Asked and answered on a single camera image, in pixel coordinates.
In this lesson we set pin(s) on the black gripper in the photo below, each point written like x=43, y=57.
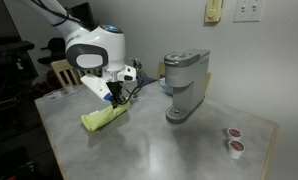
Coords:
x=113, y=88

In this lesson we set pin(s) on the yellow-green microfiber cloth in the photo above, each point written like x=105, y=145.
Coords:
x=102, y=116

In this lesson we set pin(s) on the blue plastic packet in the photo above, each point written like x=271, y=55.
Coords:
x=164, y=86

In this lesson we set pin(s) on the clear plastic tray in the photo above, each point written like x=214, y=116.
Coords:
x=60, y=93

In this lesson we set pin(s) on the grey pod coffee machine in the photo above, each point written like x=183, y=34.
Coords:
x=185, y=80

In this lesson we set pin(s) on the black cap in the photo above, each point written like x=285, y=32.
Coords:
x=52, y=45

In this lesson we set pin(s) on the black monitor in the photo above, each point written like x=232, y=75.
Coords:
x=80, y=15

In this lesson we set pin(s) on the black shelf unit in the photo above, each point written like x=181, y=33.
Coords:
x=9, y=50

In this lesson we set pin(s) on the white coffee pod red lid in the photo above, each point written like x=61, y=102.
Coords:
x=234, y=133
x=236, y=148

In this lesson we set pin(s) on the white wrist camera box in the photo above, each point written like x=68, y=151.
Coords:
x=95, y=86

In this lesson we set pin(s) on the cream wall thermostat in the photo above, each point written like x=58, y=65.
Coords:
x=213, y=11

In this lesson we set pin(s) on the white wall switch plate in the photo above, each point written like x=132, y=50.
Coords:
x=249, y=10

